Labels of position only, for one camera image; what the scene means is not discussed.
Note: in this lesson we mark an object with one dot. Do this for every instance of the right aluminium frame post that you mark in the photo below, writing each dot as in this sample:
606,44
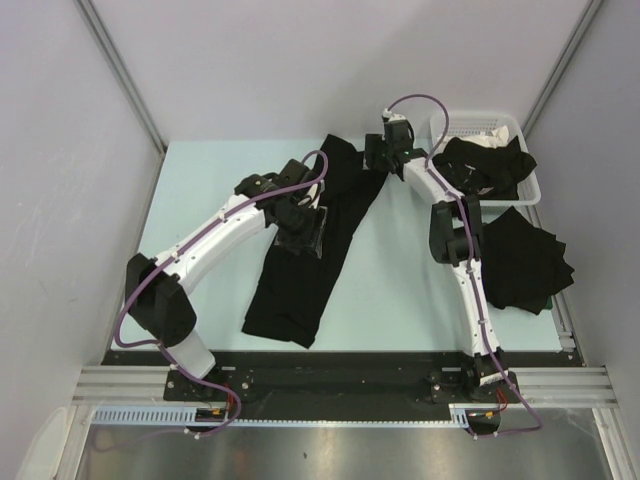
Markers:
568,53

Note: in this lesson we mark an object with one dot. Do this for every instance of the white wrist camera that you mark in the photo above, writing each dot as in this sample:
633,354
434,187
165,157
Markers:
389,117
311,198

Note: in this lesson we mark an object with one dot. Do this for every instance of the black t shirt blue logo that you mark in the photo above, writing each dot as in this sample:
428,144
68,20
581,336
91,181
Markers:
294,287

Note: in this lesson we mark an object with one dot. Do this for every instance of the left aluminium frame post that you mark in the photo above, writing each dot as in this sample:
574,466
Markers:
114,60

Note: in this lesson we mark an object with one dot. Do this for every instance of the aluminium rail right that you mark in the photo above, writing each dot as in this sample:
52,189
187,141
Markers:
573,443

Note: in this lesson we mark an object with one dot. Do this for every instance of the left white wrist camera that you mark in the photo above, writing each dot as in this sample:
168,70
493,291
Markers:
311,198

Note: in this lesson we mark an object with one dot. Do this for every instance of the black shirts in basket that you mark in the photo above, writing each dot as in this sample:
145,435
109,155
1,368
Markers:
488,173

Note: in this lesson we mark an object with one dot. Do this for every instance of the white cloth in basket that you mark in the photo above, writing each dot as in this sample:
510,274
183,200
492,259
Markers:
495,138

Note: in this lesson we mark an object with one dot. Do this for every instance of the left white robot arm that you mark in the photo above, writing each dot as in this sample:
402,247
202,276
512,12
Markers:
158,288

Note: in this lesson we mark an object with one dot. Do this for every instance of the white plastic laundry basket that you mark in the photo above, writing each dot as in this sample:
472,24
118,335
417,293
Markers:
463,123

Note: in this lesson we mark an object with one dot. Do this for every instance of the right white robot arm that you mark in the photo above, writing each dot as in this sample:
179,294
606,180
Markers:
455,238

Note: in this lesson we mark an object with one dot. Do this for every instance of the aluminium frame post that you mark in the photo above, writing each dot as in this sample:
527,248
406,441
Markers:
114,60
568,53

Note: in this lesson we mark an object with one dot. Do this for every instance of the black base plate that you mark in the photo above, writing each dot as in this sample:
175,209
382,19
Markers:
353,386

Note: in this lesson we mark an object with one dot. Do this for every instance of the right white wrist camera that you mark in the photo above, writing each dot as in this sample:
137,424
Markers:
389,117

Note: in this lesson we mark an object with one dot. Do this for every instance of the slotted cable duct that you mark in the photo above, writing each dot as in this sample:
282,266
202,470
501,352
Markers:
446,416

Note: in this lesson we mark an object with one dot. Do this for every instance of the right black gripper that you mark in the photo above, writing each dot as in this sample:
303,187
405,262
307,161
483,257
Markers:
375,143

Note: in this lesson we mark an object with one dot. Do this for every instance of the folded black shirt stack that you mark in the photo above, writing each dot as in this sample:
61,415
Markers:
522,266

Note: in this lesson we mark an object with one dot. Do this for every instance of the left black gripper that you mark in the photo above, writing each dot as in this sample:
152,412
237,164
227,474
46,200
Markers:
310,238

